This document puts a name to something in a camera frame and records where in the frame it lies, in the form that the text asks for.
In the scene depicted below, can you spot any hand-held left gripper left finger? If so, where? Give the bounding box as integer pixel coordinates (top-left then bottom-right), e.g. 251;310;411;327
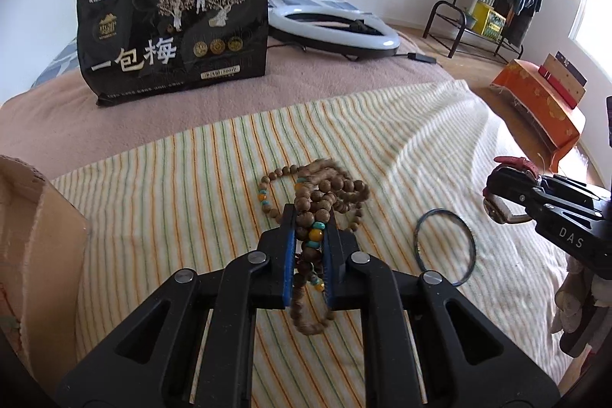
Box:
54;203;297;408

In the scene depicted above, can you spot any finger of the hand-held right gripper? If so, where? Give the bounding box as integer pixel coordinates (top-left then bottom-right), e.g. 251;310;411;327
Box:
485;170;603;256

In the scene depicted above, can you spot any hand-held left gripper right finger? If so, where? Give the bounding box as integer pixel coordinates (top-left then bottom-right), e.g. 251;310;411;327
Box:
322;217;560;408

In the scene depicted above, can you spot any red strap wristwatch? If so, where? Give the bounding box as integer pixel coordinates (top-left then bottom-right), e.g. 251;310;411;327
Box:
482;156;541;224

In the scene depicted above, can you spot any brown wooden bead necklace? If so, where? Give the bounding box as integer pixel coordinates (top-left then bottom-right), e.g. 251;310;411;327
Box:
257;158;369;335

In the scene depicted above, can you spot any beige slipper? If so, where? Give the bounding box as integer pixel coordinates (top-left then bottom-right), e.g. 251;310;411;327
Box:
550;257;594;335

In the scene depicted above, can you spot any dark thin bangle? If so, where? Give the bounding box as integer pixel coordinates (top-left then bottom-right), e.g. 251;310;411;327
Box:
414;208;476;286

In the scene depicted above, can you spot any black slipper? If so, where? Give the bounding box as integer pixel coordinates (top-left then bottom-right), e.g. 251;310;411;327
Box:
558;293;612;358

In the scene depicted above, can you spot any orange covered stool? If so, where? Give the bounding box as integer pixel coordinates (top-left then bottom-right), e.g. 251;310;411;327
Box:
490;59;586;172

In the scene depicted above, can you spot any red flat box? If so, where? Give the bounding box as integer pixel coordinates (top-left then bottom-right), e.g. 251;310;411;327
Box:
539;66;578;110

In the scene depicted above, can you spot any yellow striped blanket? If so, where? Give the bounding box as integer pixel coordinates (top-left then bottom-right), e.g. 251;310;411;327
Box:
48;79;594;394

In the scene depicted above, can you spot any dark flat box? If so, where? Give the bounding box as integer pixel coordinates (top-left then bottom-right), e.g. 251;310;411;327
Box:
550;51;588;86

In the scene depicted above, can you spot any yellow plastic crate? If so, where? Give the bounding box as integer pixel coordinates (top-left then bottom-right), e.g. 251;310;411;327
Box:
471;1;506;41

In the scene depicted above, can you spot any window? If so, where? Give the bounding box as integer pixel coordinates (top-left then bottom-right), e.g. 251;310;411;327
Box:
571;0;612;65

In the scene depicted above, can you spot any beige blanket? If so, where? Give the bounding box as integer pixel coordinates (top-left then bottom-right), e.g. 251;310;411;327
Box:
0;30;455;179

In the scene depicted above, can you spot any black printed snack bag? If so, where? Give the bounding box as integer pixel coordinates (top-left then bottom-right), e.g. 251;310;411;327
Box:
76;0;269;107

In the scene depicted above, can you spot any white ring light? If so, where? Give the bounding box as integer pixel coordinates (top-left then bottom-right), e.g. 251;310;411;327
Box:
268;4;400;57

